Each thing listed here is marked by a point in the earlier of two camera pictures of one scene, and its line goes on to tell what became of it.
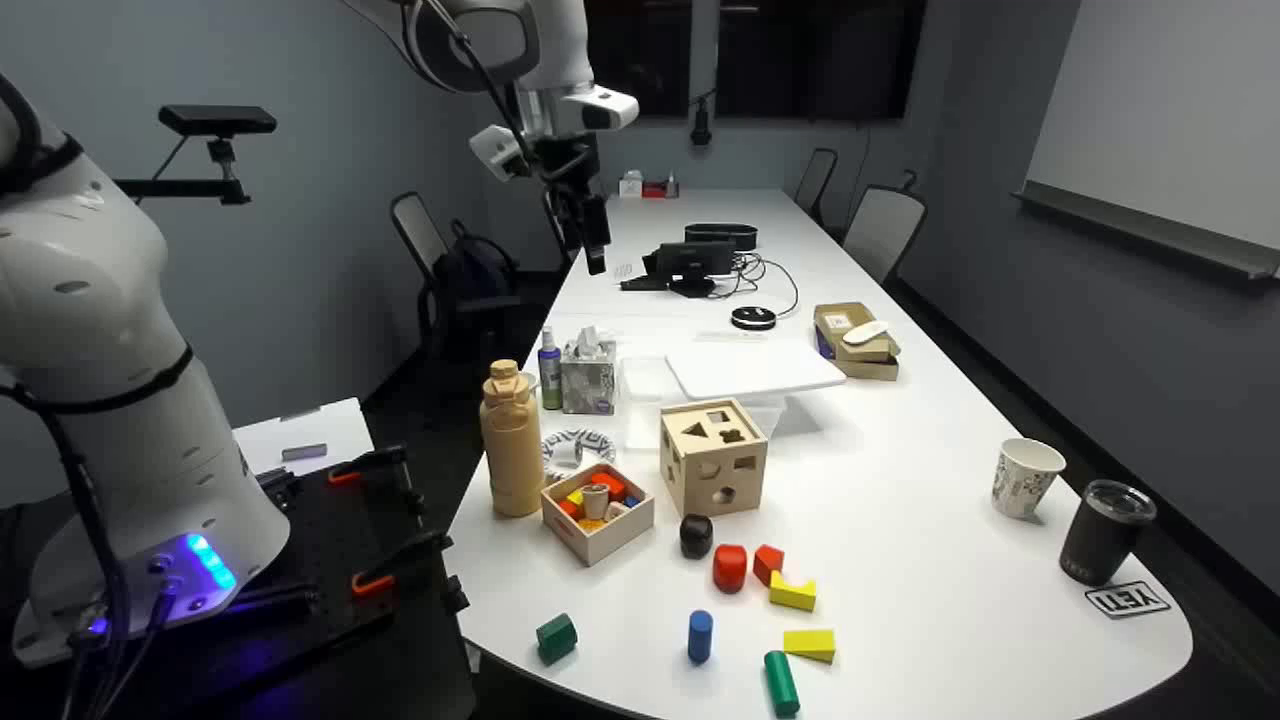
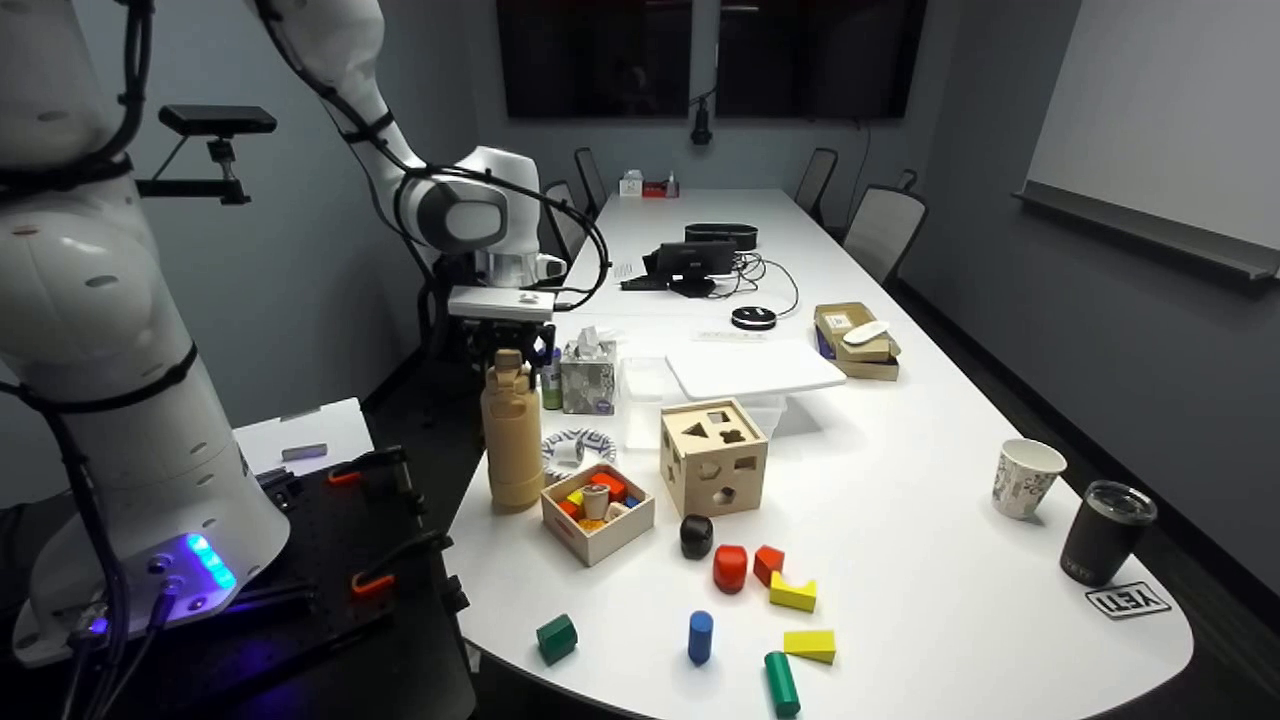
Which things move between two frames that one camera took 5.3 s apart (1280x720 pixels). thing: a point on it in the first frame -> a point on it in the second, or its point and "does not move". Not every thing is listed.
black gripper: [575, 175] -> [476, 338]
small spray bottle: [550, 372] does not move
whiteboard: [1165, 122] does not move
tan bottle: [514, 441] does not move
